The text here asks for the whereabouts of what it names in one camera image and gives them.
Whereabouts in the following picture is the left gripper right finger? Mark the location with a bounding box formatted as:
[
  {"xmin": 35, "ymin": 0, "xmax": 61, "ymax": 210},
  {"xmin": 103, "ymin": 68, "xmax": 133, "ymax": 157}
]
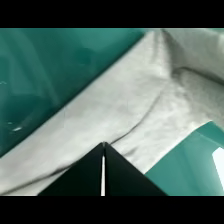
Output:
[{"xmin": 104, "ymin": 142, "xmax": 168, "ymax": 197}]

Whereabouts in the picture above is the grey shirt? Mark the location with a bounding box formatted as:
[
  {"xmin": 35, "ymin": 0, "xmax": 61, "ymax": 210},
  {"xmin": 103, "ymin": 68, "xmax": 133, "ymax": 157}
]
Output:
[{"xmin": 0, "ymin": 28, "xmax": 224, "ymax": 197}]

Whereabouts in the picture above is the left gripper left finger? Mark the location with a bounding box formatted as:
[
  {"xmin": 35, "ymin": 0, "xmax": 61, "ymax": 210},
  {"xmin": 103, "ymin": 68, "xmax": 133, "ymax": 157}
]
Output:
[{"xmin": 37, "ymin": 141, "xmax": 104, "ymax": 197}]

